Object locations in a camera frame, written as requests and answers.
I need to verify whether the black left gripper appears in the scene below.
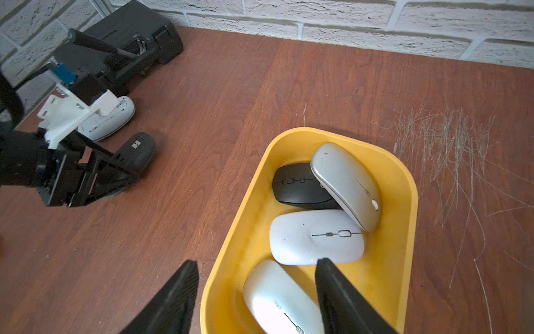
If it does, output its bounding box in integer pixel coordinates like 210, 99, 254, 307
29, 131, 116, 207

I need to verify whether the dark grey upturned mouse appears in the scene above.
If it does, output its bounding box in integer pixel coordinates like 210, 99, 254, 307
102, 132, 156, 198

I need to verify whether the yellow plastic storage box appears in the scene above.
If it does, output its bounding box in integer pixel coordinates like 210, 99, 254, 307
200, 127, 418, 333

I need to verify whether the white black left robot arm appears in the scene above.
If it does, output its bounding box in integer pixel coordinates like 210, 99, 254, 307
1, 63, 155, 207

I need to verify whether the black mouse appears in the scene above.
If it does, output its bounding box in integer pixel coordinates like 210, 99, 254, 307
272, 162, 340, 210

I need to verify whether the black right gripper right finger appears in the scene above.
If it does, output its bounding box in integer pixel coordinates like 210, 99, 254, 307
315, 258, 396, 333

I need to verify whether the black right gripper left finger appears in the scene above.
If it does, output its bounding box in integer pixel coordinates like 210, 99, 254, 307
121, 260, 199, 333

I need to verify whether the black carrying case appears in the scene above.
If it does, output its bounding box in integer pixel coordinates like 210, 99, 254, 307
54, 1, 184, 97

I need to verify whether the white upturned mouse with label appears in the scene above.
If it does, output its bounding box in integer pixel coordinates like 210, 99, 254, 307
243, 260, 325, 333

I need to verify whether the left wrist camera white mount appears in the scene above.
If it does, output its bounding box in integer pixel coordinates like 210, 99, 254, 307
38, 63, 120, 150

